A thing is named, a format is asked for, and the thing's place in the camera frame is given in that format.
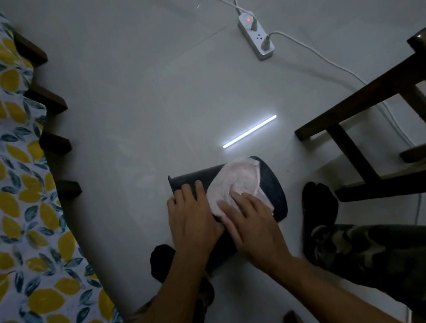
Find person's left hand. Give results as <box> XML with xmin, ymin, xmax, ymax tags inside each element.
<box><xmin>163</xmin><ymin>177</ymin><xmax>230</xmax><ymax>265</ymax></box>

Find person's right hand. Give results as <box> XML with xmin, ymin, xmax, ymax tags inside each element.
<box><xmin>215</xmin><ymin>183</ymin><xmax>296</xmax><ymax>282</ymax></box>

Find black cylindrical waste bin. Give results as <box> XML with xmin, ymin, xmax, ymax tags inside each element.
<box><xmin>166</xmin><ymin>152</ymin><xmax>297</xmax><ymax>281</ymax></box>

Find white cleaning cloth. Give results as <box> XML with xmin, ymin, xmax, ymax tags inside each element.
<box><xmin>201</xmin><ymin>154</ymin><xmax>276</xmax><ymax>225</ymax></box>

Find person's right forearm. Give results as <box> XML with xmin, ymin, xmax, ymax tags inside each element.
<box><xmin>266</xmin><ymin>242</ymin><xmax>406</xmax><ymax>323</ymax></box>

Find person's left forearm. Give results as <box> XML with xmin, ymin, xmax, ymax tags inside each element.
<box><xmin>102</xmin><ymin>253</ymin><xmax>222</xmax><ymax>323</ymax></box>

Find black sock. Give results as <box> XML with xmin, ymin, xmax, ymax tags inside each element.
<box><xmin>293</xmin><ymin>177</ymin><xmax>348</xmax><ymax>266</ymax></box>
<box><xmin>147</xmin><ymin>242</ymin><xmax>182</xmax><ymax>285</ymax></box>

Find camouflage trousers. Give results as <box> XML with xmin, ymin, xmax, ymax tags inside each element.
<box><xmin>59</xmin><ymin>209</ymin><xmax>426</xmax><ymax>323</ymax></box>

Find dark wooden chair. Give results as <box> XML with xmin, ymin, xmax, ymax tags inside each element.
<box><xmin>280</xmin><ymin>18</ymin><xmax>426</xmax><ymax>212</ymax></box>

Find lemon print bed sheet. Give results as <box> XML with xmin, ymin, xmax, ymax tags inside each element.
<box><xmin>0</xmin><ymin>0</ymin><xmax>124</xmax><ymax>323</ymax></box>

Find white power strip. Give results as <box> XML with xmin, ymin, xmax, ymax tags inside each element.
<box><xmin>236</xmin><ymin>8</ymin><xmax>277</xmax><ymax>64</ymax></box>

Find dark wooden bed frame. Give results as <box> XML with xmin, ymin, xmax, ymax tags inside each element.
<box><xmin>12</xmin><ymin>24</ymin><xmax>84</xmax><ymax>206</ymax></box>

